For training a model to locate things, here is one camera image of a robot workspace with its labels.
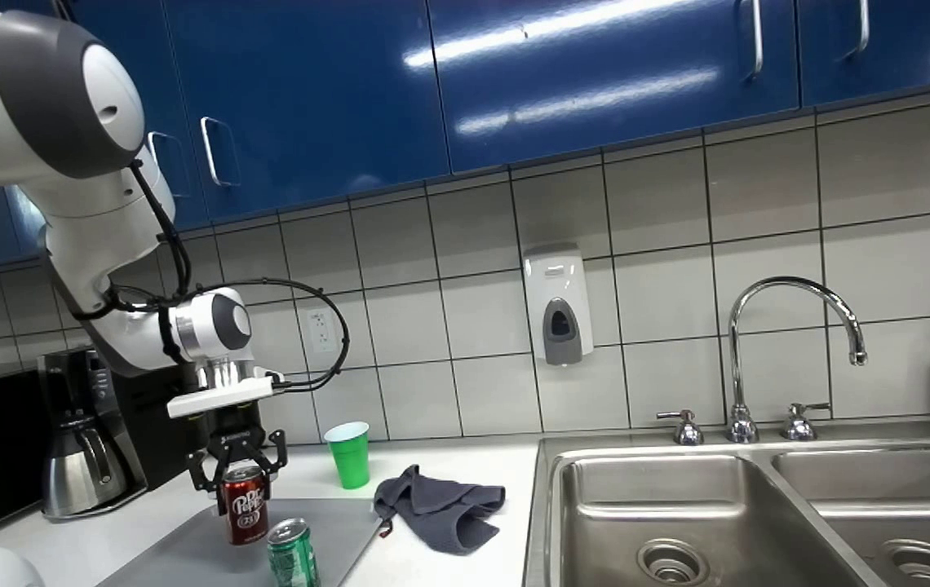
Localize steel and black coffee maker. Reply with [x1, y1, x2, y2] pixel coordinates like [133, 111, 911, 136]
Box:
[35, 342, 204, 524]

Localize gray plastic tray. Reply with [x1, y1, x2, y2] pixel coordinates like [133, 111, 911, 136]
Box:
[97, 495, 384, 587]

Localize blue upper cabinets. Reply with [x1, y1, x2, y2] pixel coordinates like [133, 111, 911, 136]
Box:
[0, 0, 930, 279]

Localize red soda can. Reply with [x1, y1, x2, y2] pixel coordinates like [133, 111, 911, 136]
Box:
[216, 460, 273, 547]

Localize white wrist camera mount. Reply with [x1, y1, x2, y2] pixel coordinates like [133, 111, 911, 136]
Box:
[163, 363, 285, 421]

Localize chrome gooseneck faucet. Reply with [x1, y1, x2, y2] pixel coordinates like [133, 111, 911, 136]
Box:
[722, 273, 871, 446]

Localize chrome faucet handle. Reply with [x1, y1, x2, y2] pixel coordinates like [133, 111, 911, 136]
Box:
[780, 400, 834, 443]
[651, 409, 704, 446]

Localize green soda can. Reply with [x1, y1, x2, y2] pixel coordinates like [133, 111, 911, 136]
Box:
[263, 514, 322, 587]

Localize stainless steel double sink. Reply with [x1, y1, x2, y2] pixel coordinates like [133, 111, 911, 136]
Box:
[521, 428, 930, 587]

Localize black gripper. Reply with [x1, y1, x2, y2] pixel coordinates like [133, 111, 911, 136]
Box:
[184, 404, 291, 502]

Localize dark gray cloth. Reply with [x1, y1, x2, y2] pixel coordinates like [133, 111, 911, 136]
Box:
[373, 464, 510, 559]

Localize white wall soap dispenser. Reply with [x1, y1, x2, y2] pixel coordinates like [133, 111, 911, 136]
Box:
[521, 248, 596, 370]

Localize green plastic cup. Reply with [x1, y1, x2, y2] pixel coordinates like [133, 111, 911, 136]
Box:
[319, 418, 374, 492]

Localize metal cabinet handle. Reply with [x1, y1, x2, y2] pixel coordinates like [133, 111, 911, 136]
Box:
[743, 0, 768, 79]
[142, 128, 179, 221]
[834, 0, 874, 63]
[196, 111, 236, 190]

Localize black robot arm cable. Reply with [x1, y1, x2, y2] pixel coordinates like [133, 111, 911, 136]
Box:
[50, 156, 355, 397]

